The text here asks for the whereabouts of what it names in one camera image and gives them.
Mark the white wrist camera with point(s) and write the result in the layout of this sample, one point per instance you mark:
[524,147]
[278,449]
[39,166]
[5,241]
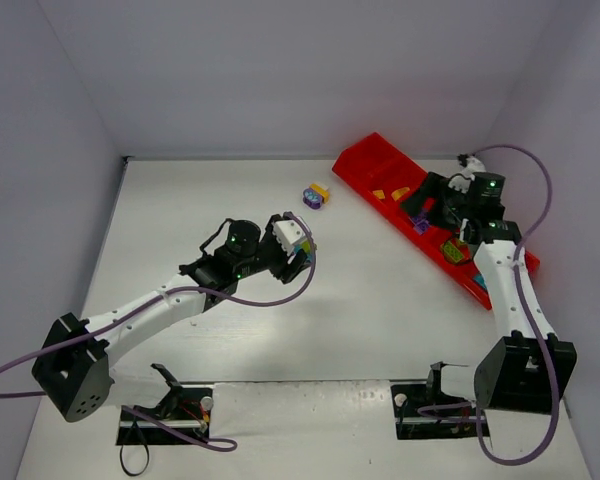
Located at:
[470,165]
[288,234]

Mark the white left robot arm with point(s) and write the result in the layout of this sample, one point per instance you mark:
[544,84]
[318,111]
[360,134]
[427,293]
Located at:
[76,369]

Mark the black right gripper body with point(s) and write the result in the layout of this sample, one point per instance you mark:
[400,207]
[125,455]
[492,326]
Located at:
[431,201]

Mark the cyan green lego cluster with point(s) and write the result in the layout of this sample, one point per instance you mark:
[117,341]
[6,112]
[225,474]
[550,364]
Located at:
[307,248]

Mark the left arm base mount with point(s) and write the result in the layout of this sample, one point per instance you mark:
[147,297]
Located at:
[186,408]

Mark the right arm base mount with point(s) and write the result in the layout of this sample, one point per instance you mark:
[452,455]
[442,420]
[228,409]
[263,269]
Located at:
[422,411]

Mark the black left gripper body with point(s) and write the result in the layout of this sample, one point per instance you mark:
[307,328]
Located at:
[285,265]

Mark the red divided bin tray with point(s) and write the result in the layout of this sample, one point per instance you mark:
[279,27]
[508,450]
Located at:
[375,164]

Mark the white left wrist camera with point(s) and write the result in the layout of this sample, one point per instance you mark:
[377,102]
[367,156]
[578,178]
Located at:
[288,234]

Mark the orange curved lego brick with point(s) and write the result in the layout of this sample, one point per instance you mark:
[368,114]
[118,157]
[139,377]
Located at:
[399,193]

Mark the purple rectangular lego brick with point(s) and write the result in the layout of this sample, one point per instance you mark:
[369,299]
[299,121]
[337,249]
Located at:
[422,217]

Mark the purple yellow white lego stack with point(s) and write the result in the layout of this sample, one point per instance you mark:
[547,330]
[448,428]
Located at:
[316,196]

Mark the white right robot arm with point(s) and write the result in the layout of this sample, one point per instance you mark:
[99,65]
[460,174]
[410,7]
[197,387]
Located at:
[528,369]

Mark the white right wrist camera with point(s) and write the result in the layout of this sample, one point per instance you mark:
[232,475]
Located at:
[470,165]

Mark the purple half-round lego brick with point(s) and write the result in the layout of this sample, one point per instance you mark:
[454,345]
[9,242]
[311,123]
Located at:
[421,228]

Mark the green long lego brick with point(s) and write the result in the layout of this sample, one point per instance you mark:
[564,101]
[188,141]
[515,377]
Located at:
[455,251]

